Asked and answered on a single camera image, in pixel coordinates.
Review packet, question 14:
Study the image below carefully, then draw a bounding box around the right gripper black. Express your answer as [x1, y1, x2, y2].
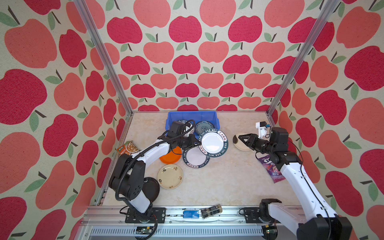
[239, 133, 277, 158]

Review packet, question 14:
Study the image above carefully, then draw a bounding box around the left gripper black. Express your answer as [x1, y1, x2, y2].
[175, 134, 202, 150]

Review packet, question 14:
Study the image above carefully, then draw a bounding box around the cream plate black spot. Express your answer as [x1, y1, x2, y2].
[233, 133, 251, 152]

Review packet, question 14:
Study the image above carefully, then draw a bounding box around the green rim plate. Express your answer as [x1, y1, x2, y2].
[199, 129, 229, 158]
[179, 120, 195, 137]
[182, 147, 210, 169]

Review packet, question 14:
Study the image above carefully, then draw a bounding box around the teal blue floral plate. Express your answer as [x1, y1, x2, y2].
[195, 121, 215, 135]

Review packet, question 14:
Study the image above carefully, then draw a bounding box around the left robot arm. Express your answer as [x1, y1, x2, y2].
[109, 133, 202, 217]

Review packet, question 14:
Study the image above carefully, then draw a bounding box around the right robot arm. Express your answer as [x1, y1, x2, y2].
[238, 128, 353, 240]

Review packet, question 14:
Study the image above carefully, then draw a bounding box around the blue plastic bin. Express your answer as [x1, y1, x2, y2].
[165, 111, 220, 130]

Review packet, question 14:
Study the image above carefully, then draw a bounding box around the orange plastic plate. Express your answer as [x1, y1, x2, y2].
[160, 147, 182, 165]

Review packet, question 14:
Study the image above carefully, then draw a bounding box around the purple candy bag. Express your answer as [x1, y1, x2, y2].
[258, 155, 286, 184]

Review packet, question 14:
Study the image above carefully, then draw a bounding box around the cream floral plate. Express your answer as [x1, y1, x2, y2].
[157, 164, 184, 190]

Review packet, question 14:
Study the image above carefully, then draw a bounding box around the green orange snack packet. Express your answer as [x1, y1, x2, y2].
[117, 141, 140, 155]

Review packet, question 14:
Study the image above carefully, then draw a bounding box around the black cylindrical part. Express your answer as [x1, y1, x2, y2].
[201, 204, 223, 219]

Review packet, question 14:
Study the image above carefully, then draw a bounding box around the blue small box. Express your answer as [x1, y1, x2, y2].
[183, 210, 200, 219]

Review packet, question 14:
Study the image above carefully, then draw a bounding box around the green circuit board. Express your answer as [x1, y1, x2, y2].
[135, 227, 153, 235]

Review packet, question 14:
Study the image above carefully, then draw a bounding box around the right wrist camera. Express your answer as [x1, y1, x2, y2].
[256, 121, 271, 139]

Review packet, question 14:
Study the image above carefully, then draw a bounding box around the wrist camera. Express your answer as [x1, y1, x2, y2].
[167, 121, 186, 138]
[256, 121, 271, 139]

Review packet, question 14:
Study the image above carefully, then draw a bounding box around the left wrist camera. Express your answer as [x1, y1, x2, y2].
[167, 121, 186, 138]

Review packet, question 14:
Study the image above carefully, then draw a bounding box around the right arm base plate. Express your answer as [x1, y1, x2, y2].
[239, 207, 280, 224]

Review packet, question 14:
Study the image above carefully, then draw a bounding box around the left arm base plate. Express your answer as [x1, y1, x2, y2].
[125, 208, 167, 224]

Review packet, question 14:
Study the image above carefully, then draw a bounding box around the aluminium front rail frame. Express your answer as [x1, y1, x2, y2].
[72, 206, 297, 240]

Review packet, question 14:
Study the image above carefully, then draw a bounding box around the right aluminium post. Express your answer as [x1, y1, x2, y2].
[267, 0, 341, 117]

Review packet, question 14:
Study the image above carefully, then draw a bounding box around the aluminium post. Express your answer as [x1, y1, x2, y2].
[73, 0, 134, 116]
[267, 0, 341, 117]

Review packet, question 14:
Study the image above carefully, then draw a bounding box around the left aluminium post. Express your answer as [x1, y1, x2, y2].
[73, 0, 134, 116]

